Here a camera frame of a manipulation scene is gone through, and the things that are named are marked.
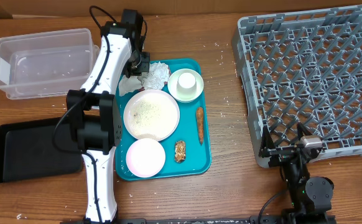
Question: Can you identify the white bowl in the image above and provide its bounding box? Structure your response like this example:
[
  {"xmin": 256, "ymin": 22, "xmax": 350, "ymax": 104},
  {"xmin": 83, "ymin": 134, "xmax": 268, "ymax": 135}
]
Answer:
[{"xmin": 167, "ymin": 68, "xmax": 204, "ymax": 103}]

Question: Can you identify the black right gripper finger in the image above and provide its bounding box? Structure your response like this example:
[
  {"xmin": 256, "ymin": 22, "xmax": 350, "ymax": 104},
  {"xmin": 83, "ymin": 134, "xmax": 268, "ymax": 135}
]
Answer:
[
  {"xmin": 260, "ymin": 127, "xmax": 275, "ymax": 151},
  {"xmin": 297, "ymin": 123, "xmax": 312, "ymax": 139}
]

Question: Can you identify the white cup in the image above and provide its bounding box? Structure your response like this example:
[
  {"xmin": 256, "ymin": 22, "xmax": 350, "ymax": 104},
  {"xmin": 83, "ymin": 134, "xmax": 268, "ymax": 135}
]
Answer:
[{"xmin": 177, "ymin": 72, "xmax": 197, "ymax": 95}]

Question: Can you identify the black tray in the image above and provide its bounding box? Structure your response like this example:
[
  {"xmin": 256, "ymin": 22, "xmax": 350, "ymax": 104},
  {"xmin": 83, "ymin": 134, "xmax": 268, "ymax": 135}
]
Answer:
[{"xmin": 0, "ymin": 118, "xmax": 83, "ymax": 183}]

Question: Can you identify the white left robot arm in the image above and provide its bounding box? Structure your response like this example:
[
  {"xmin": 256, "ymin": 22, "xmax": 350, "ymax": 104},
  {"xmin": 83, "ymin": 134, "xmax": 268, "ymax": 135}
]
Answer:
[{"xmin": 52, "ymin": 9, "xmax": 150, "ymax": 223}]

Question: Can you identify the orange carrot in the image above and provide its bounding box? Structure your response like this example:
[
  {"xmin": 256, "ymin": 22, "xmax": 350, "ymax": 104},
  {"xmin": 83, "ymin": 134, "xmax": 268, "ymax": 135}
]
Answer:
[{"xmin": 196, "ymin": 107, "xmax": 204, "ymax": 145}]

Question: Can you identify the gray dishwasher rack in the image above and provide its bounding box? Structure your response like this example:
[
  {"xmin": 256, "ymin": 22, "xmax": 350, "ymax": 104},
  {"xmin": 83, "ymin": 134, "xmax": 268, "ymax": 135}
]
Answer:
[{"xmin": 231, "ymin": 5, "xmax": 362, "ymax": 160}]

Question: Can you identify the teal plastic tray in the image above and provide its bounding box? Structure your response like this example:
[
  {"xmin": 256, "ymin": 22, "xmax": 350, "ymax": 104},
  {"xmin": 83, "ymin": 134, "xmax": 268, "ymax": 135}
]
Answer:
[{"xmin": 114, "ymin": 58, "xmax": 213, "ymax": 182}]

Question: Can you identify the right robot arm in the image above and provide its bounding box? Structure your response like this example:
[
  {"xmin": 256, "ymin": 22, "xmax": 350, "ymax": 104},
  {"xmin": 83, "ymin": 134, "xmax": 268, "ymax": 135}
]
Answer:
[{"xmin": 256, "ymin": 123, "xmax": 336, "ymax": 224}]

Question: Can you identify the brown granola bar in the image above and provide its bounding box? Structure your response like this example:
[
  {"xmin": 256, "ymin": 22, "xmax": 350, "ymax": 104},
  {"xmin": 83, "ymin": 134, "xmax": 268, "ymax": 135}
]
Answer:
[{"xmin": 175, "ymin": 141, "xmax": 186, "ymax": 163}]

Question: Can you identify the white napkin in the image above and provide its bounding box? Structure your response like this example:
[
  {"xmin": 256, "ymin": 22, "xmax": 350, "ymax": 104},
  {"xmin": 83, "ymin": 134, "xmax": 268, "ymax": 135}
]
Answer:
[
  {"xmin": 118, "ymin": 75, "xmax": 143, "ymax": 96},
  {"xmin": 137, "ymin": 62, "xmax": 171, "ymax": 90}
]

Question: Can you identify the clear plastic bin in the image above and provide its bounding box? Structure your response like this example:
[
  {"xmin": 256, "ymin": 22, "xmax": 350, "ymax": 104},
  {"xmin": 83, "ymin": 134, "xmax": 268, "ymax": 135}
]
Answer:
[{"xmin": 0, "ymin": 28, "xmax": 99, "ymax": 100}]

